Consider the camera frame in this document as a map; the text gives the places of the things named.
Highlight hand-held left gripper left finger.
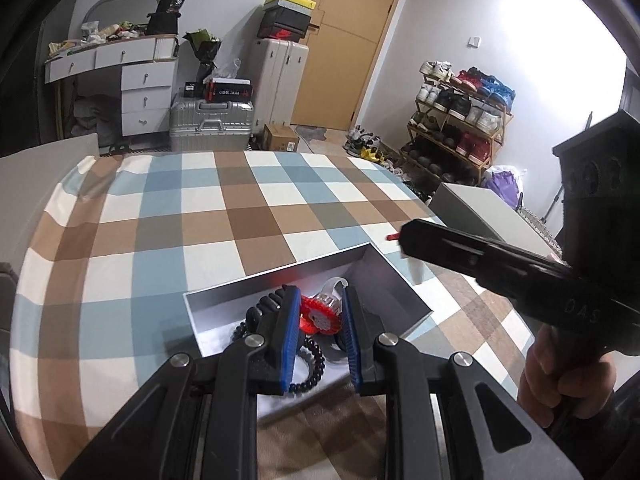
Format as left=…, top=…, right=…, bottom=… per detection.
left=60, top=285, right=303, bottom=480

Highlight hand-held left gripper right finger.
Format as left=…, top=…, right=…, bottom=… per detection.
left=341, top=286, right=583, bottom=480

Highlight pile of loose shoes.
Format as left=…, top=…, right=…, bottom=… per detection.
left=342, top=125, right=436, bottom=201

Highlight grey cloth pile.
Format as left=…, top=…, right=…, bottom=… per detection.
left=70, top=97, right=123, bottom=141

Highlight wooden shoe rack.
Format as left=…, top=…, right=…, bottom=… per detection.
left=400, top=62, right=515, bottom=188

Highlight white dressing desk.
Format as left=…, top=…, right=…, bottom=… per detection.
left=44, top=35, right=180, bottom=137

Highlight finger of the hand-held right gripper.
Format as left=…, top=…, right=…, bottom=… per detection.
left=397, top=218, right=576, bottom=311

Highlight wooden door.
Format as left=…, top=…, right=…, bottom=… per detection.
left=290, top=0, right=413, bottom=131

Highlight silver suitcase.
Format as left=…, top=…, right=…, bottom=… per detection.
left=169, top=96, right=255, bottom=152

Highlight pile of desk clutter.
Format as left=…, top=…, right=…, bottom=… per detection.
left=47, top=20, right=151, bottom=58

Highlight brown cardboard box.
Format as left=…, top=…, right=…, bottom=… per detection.
left=262, top=123, right=301, bottom=153

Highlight black wrapped flower bouquet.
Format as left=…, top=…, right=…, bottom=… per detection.
left=182, top=29, right=222, bottom=86

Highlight white upright suitcase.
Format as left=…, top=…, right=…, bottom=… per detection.
left=250, top=37, right=310, bottom=133

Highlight black and red shoe box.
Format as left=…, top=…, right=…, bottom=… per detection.
left=256, top=22, right=311, bottom=43

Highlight dark wardrobe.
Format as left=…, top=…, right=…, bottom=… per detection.
left=620, top=55, right=640, bottom=116

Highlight arched mirror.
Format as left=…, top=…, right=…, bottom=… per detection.
left=82, top=0, right=161, bottom=36

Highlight person's right hand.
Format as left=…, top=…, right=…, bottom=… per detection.
left=517, top=320, right=618, bottom=428

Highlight grey cardboard box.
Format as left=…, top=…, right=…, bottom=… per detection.
left=182, top=241, right=435, bottom=423

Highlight purple bag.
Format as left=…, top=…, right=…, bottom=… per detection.
left=485, top=166, right=523, bottom=211

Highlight red flower hair accessory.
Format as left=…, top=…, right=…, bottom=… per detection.
left=298, top=294, right=346, bottom=336

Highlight rows of sneakers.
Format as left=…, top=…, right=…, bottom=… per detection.
left=407, top=60, right=516, bottom=183

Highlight black bag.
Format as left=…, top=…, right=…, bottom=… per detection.
left=146, top=0, right=189, bottom=36

